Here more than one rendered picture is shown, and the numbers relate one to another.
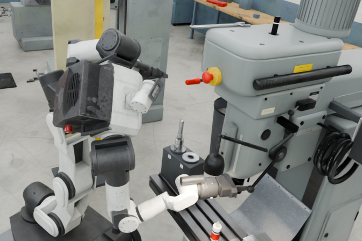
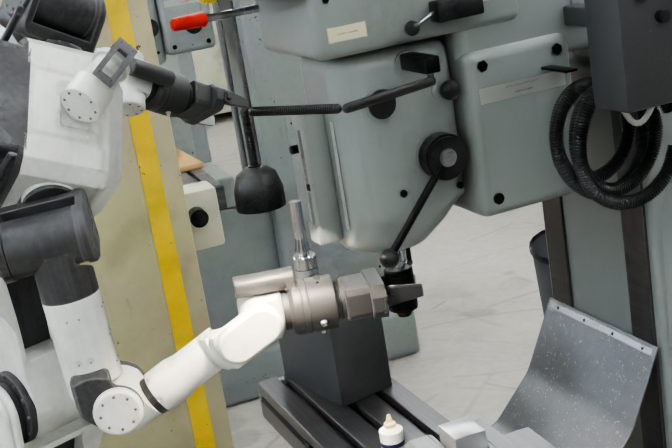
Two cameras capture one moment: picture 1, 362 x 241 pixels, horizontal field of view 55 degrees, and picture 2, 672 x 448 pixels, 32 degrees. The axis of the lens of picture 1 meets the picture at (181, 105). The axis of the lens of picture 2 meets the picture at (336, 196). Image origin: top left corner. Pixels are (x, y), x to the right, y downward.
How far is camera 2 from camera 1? 92 cm
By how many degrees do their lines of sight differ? 18
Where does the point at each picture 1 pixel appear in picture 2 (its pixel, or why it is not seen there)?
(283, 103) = (388, 11)
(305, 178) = (619, 261)
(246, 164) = (365, 196)
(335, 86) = not seen: outside the picture
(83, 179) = (53, 381)
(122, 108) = (56, 125)
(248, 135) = (342, 117)
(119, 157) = (51, 226)
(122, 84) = (52, 76)
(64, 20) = not seen: hidden behind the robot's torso
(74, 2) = not seen: hidden behind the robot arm
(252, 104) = (305, 23)
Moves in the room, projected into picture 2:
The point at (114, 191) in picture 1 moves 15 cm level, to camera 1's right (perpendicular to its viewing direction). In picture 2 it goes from (61, 319) to (153, 312)
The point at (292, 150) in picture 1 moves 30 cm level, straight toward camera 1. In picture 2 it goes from (489, 149) to (388, 210)
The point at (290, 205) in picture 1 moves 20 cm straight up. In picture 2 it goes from (611, 358) to (599, 248)
